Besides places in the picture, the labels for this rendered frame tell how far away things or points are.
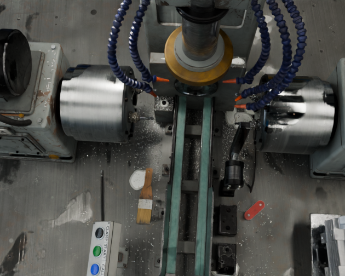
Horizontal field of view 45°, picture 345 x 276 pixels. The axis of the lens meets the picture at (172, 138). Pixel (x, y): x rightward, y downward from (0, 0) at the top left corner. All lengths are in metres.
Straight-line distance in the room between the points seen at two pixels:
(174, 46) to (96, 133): 0.39
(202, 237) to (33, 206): 0.62
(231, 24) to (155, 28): 0.24
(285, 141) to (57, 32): 1.05
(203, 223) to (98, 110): 0.49
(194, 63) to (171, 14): 0.29
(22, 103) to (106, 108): 0.25
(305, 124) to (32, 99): 0.80
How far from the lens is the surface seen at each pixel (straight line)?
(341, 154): 1.36
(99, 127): 1.29
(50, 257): 1.56
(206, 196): 1.40
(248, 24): 1.33
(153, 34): 1.40
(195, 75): 1.08
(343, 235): 1.30
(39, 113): 1.29
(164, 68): 1.34
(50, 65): 1.35
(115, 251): 1.25
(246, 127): 1.12
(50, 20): 1.90
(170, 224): 1.38
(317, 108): 1.29
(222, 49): 1.09
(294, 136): 1.29
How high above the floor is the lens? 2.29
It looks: 71 degrees down
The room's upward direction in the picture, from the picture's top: 4 degrees counter-clockwise
